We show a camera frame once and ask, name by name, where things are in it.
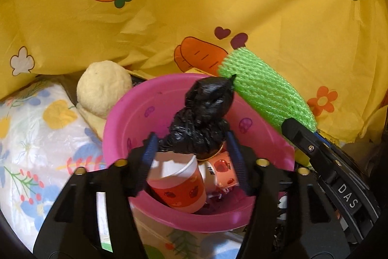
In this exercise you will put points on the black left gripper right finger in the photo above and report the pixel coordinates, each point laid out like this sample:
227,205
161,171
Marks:
314,230

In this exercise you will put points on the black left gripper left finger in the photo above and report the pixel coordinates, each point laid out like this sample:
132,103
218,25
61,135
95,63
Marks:
92,216

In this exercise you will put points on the small orange white paper cup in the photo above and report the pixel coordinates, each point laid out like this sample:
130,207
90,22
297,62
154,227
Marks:
218,173

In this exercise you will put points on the large orange apple paper cup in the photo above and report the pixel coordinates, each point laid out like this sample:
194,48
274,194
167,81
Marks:
177,181

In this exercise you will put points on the black plastic bag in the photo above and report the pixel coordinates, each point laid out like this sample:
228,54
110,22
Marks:
200,126

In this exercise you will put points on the green foam net sleeve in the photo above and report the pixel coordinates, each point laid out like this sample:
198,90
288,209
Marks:
265,90

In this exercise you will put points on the pink plastic bucket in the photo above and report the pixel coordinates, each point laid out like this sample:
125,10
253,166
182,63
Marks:
150,107

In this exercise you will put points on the floral plastic bed cover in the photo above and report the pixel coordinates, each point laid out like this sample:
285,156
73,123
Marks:
43,139

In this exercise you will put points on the cream round plush toy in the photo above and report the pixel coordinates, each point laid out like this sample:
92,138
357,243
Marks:
99,88

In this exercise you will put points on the yellow carrot print curtain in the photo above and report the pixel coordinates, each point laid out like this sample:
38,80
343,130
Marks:
334,52

